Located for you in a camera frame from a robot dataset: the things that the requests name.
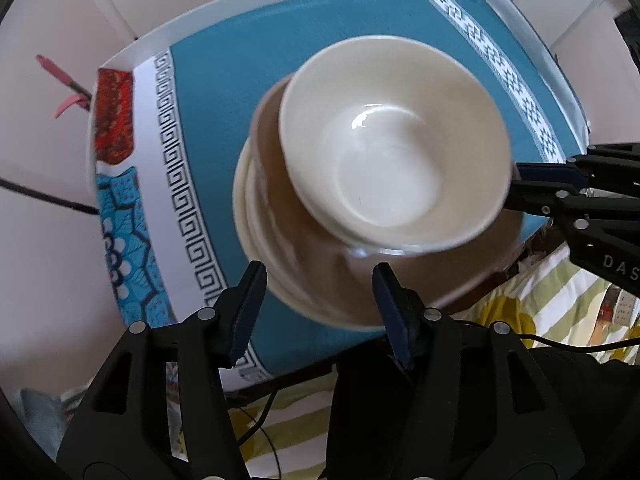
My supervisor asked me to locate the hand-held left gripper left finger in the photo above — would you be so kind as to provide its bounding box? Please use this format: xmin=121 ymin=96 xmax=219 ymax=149
xmin=56 ymin=260 xmax=268 ymax=480

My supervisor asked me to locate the teal patterned tablecloth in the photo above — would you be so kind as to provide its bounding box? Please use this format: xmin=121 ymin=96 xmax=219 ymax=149
xmin=87 ymin=0 xmax=591 ymax=391

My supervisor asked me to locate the brown bowl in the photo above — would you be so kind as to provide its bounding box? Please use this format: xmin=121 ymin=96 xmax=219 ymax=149
xmin=249 ymin=75 xmax=526 ymax=328

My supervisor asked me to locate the pink plastic handle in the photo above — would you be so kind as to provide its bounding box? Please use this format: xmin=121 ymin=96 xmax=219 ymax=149
xmin=36 ymin=55 xmax=93 ymax=120

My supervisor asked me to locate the cream duck print bowl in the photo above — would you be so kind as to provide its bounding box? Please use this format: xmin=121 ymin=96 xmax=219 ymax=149
xmin=278 ymin=35 xmax=513 ymax=253

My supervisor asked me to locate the grey blue cloth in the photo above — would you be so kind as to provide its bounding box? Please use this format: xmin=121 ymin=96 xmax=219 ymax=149
xmin=15 ymin=387 xmax=76 ymax=461

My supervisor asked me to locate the black cable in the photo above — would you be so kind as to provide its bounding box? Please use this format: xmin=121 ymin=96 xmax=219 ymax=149
xmin=232 ymin=390 xmax=283 ymax=480
xmin=515 ymin=332 xmax=640 ymax=350

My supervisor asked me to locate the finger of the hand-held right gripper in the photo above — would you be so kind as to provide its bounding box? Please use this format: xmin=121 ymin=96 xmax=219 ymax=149
xmin=515 ymin=142 xmax=640 ymax=197
xmin=504 ymin=180 xmax=603 ymax=233

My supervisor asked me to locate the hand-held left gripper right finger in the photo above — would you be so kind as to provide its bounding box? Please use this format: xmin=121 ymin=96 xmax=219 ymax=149
xmin=327 ymin=262 xmax=586 ymax=480

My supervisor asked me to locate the black pole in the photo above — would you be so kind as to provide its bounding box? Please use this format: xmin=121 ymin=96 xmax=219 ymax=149
xmin=0 ymin=177 xmax=98 ymax=216

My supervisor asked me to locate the green striped blanket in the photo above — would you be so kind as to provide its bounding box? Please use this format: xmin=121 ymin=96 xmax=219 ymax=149
xmin=170 ymin=245 xmax=640 ymax=480

